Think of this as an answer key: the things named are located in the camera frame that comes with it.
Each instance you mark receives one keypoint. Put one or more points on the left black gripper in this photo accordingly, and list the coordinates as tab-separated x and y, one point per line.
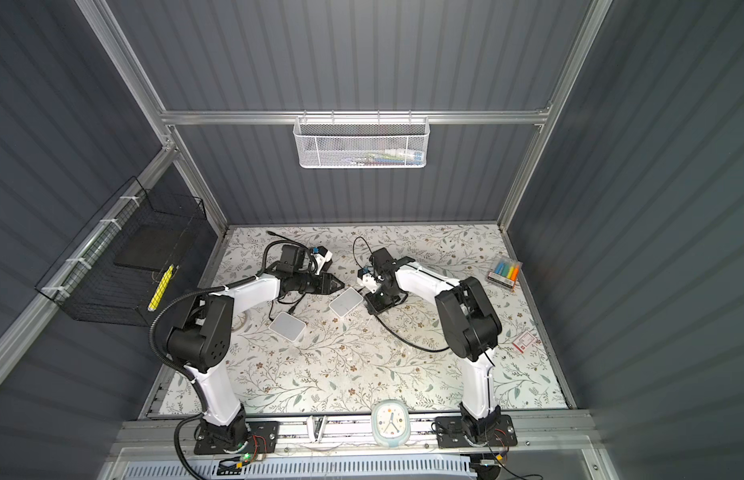
326	285

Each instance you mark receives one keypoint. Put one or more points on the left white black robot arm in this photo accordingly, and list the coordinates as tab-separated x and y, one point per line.
192	334

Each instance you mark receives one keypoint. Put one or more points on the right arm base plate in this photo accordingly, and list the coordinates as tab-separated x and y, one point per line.
463	432

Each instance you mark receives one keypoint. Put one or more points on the white wire mesh basket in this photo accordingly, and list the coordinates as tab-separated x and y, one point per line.
376	142

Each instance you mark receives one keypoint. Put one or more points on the black wire wall basket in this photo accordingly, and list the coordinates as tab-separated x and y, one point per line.
111	277

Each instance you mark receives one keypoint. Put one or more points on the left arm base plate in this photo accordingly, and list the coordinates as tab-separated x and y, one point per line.
243	437

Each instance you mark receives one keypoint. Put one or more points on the mint green alarm clock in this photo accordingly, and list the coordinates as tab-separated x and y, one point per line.
391	423

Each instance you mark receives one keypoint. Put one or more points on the small red white card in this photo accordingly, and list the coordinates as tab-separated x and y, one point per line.
525	341

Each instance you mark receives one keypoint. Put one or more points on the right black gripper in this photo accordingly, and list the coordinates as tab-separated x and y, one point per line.
376	307

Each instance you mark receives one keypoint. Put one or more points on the pack of coloured markers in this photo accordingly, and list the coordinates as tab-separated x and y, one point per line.
505	272

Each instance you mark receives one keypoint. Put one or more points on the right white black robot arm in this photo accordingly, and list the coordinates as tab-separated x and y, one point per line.
469	322

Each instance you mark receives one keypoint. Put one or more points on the floral patterned table mat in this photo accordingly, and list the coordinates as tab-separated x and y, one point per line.
349	364

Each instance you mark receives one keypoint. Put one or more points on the yellow black striped marker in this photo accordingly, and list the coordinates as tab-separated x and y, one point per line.
161	289

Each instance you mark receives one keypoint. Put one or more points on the white ventilated cable duct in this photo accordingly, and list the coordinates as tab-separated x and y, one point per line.
427	466

